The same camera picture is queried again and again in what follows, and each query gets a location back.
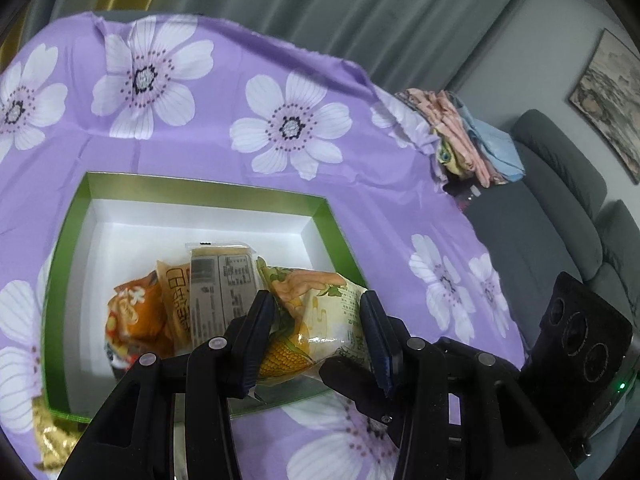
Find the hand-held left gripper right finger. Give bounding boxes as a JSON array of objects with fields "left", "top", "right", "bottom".
[{"left": 359, "top": 290, "right": 581, "bottom": 480}]

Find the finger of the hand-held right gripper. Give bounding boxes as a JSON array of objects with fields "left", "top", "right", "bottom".
[{"left": 318, "top": 357, "right": 401, "bottom": 448}]

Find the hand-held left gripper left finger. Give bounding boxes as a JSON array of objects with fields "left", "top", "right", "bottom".
[{"left": 57, "top": 290, "right": 276, "bottom": 480}]

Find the yellow green corn snack packet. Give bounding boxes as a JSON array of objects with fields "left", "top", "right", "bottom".
[{"left": 255, "top": 256, "right": 383, "bottom": 386}]

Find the pale snack packet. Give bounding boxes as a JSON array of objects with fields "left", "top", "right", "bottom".
[{"left": 185, "top": 241, "right": 266, "bottom": 346}]

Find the orange rice cracker packet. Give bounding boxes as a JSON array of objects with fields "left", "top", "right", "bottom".
[{"left": 156, "top": 259, "right": 201, "bottom": 353}]

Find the orange panda snack packet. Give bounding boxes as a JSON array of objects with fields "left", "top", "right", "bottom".
[{"left": 104, "top": 270, "right": 176, "bottom": 368}]

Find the green cardboard box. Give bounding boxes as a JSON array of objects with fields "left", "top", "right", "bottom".
[{"left": 39, "top": 171, "right": 373, "bottom": 418}]

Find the gold ingot-shaped snack packet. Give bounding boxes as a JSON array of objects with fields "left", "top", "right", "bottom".
[{"left": 32, "top": 395, "right": 88, "bottom": 471}]

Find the grey sofa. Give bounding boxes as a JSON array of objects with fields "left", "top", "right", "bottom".
[{"left": 450, "top": 109, "right": 640, "bottom": 361}]

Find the purple floral bedsheet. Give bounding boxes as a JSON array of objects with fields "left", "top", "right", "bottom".
[{"left": 0, "top": 10, "right": 528, "bottom": 480}]

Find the light blue folded cloth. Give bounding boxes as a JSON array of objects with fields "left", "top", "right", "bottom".
[{"left": 460, "top": 102, "right": 526, "bottom": 181}]

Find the yellow patterned folded cloth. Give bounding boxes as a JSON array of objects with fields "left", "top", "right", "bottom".
[{"left": 434, "top": 140, "right": 466, "bottom": 178}]

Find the pile of folded clothes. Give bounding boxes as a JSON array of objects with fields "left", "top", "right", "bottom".
[{"left": 395, "top": 87, "right": 506, "bottom": 188}]

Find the grey curtain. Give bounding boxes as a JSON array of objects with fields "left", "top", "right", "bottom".
[{"left": 50, "top": 0, "right": 546, "bottom": 91}]

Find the framed wall picture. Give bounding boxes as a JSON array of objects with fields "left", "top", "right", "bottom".
[{"left": 567, "top": 27, "right": 640, "bottom": 186}]

